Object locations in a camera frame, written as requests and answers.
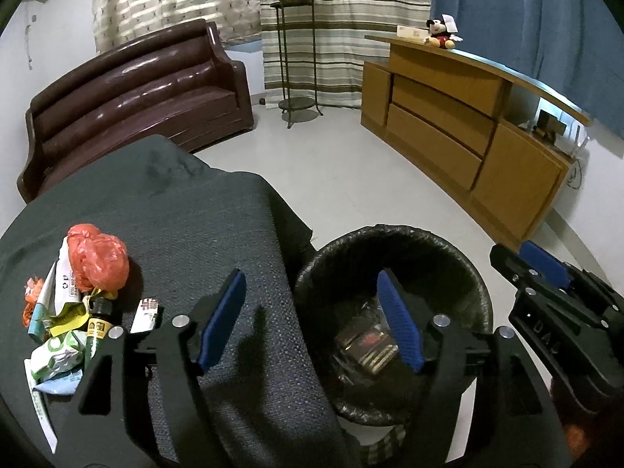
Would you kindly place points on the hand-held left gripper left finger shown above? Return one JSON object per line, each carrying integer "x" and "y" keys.
{"x": 222, "y": 317}

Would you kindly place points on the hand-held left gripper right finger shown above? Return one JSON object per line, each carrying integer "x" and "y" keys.
{"x": 397, "y": 321}

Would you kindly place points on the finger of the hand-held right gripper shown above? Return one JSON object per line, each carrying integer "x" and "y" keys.
{"x": 543, "y": 261}
{"x": 507, "y": 263}

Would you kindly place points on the black bin with liner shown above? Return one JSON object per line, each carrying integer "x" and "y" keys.
{"x": 341, "y": 263}

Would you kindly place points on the white tube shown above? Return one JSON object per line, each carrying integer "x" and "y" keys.
{"x": 61, "y": 282}

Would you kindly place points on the green and white wrapper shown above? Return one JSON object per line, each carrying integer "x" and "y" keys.
{"x": 53, "y": 356}

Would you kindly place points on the light blue packet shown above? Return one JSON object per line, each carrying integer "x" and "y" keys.
{"x": 58, "y": 385}

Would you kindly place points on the dark packet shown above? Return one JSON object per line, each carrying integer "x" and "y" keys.
{"x": 363, "y": 346}

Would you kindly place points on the white and red packet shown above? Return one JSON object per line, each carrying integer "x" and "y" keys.
{"x": 146, "y": 314}

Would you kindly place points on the dark grey tablecloth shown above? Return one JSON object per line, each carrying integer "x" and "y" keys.
{"x": 195, "y": 214}

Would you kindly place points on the checked floor mat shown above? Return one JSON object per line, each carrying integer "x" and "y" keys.
{"x": 382, "y": 441}

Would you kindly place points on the black bottle with yellow label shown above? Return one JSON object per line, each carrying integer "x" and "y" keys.
{"x": 97, "y": 329}

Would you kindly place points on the small dark box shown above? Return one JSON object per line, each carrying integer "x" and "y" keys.
{"x": 548, "y": 124}

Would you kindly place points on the red plastic bag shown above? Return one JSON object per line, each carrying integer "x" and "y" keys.
{"x": 97, "y": 258}

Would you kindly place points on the yellow wrapper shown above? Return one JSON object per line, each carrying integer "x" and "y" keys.
{"x": 68, "y": 319}

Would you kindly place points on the wooden cabinet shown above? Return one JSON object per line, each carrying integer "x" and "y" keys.
{"x": 438, "y": 122}

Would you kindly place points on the teal and white packet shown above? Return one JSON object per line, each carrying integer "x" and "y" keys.
{"x": 36, "y": 324}

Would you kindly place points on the orange wrapper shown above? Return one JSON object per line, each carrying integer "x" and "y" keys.
{"x": 31, "y": 297}

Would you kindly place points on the white paper strip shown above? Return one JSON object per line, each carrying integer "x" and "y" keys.
{"x": 44, "y": 419}

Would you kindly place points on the black metal plant stand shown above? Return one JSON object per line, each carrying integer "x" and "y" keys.
{"x": 297, "y": 105}

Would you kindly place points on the brown leather sofa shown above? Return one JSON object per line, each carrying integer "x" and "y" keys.
{"x": 136, "y": 102}

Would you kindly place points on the mouse plush toy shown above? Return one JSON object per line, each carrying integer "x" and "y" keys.
{"x": 441, "y": 34}

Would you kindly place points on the blue curtain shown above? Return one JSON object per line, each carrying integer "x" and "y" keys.
{"x": 512, "y": 19}

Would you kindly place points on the white flat box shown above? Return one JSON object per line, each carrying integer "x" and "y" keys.
{"x": 412, "y": 32}

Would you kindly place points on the striped curtain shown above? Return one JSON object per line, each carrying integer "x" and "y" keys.
{"x": 351, "y": 34}

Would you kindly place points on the cream patterned curtain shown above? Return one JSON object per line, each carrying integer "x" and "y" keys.
{"x": 170, "y": 0}

